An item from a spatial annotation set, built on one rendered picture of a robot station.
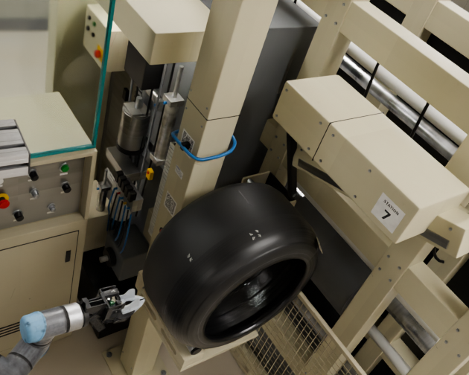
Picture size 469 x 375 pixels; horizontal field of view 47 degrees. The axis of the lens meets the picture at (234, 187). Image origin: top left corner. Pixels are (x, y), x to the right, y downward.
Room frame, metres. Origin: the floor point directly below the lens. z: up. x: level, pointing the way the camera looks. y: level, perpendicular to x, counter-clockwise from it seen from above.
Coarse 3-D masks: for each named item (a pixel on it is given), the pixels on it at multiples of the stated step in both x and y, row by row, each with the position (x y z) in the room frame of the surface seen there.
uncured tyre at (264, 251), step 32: (224, 192) 1.30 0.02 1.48; (256, 192) 1.35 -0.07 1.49; (192, 224) 1.18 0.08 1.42; (224, 224) 1.18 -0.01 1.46; (256, 224) 1.21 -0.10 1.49; (288, 224) 1.26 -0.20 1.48; (160, 256) 1.12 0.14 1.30; (224, 256) 1.09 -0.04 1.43; (256, 256) 1.12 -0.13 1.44; (288, 256) 1.21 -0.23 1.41; (160, 288) 1.06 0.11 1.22; (192, 288) 1.02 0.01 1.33; (224, 288) 1.04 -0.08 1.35; (256, 288) 1.41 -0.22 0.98; (288, 288) 1.39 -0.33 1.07; (192, 320) 0.99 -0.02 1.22; (224, 320) 1.26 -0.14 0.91; (256, 320) 1.25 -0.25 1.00
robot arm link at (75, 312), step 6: (66, 306) 0.83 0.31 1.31; (72, 306) 0.83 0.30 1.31; (78, 306) 0.84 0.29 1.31; (72, 312) 0.81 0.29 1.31; (78, 312) 0.82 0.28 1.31; (72, 318) 0.80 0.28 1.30; (78, 318) 0.81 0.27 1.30; (72, 324) 0.79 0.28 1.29; (78, 324) 0.80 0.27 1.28; (72, 330) 0.79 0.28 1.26
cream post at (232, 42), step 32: (224, 0) 1.44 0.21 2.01; (256, 0) 1.43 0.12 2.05; (224, 32) 1.42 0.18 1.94; (256, 32) 1.45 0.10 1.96; (224, 64) 1.40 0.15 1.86; (256, 64) 1.49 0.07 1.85; (192, 96) 1.46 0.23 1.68; (224, 96) 1.42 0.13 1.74; (192, 128) 1.43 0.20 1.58; (224, 128) 1.45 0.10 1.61; (192, 160) 1.40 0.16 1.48; (192, 192) 1.41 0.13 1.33; (160, 224) 1.45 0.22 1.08; (128, 352) 1.44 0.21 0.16
